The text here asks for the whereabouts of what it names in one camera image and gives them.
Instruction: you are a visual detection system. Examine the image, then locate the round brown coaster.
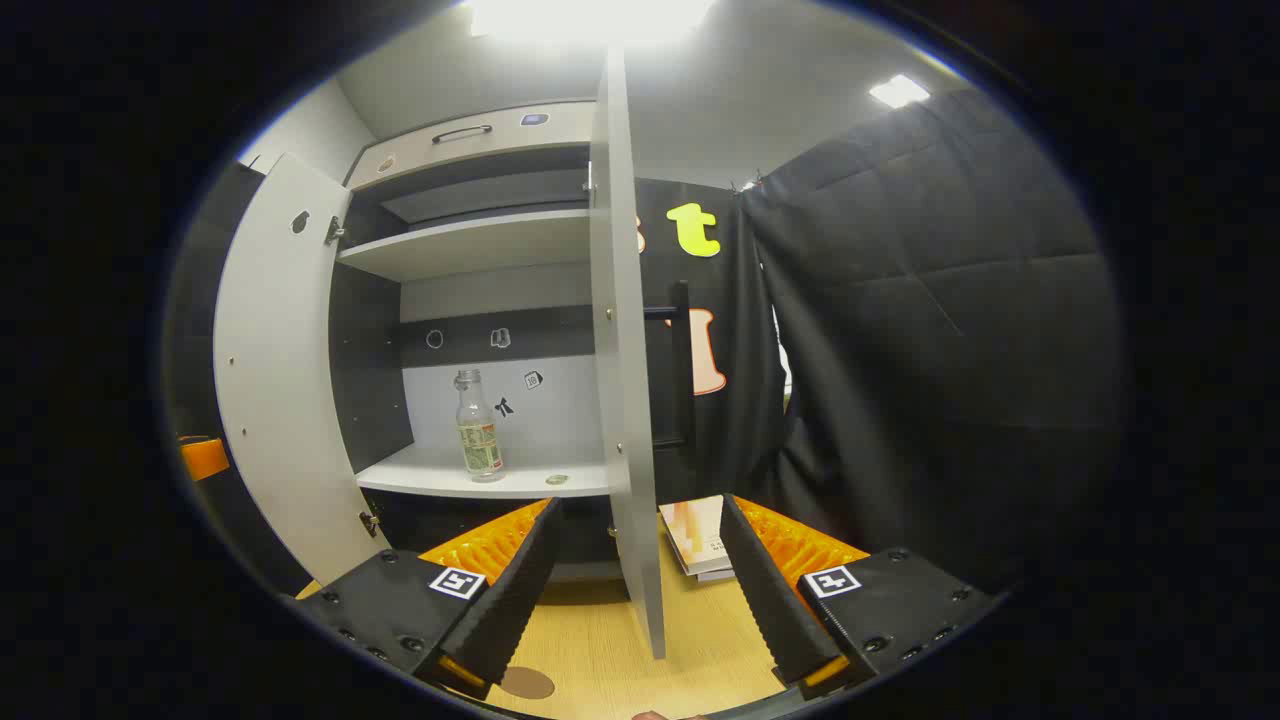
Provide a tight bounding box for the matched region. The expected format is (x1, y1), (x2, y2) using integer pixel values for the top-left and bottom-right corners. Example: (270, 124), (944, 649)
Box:
(498, 666), (556, 701)

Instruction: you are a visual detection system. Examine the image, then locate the long ceiling light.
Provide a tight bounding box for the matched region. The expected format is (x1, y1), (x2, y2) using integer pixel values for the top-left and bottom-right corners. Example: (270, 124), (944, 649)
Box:
(468, 0), (716, 43)

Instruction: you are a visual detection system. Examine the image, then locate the clear plastic bottle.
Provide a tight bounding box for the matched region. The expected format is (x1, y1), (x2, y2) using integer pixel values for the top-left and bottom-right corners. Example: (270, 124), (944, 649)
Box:
(455, 369), (506, 483)

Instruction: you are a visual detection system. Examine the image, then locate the black door handle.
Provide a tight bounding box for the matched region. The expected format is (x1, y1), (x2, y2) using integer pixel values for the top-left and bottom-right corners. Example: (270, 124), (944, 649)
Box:
(645, 281), (696, 449)

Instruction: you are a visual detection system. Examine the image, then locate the white cabinet with dark sides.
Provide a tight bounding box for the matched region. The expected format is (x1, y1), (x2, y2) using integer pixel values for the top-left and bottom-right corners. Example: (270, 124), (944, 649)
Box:
(330, 98), (626, 586)

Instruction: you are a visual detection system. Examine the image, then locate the black backdrop cloth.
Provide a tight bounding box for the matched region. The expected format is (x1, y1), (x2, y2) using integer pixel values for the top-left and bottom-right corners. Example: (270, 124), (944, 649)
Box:
(165, 85), (1126, 601)

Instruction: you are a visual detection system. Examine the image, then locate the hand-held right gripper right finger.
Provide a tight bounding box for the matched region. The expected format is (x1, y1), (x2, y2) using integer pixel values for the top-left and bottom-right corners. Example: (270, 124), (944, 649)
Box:
(720, 493), (1001, 701)

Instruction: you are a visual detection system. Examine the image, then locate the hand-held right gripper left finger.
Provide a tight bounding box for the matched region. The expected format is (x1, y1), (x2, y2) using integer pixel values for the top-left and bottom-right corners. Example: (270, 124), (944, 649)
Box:
(295, 497), (563, 701)

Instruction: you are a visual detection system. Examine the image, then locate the white cabinet drawer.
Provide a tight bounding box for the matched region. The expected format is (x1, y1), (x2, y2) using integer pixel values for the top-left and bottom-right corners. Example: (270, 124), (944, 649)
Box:
(345, 100), (598, 191)

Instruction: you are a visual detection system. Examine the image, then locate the small ceiling light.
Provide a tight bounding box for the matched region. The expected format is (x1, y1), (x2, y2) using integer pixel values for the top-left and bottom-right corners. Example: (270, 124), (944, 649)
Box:
(868, 73), (931, 109)

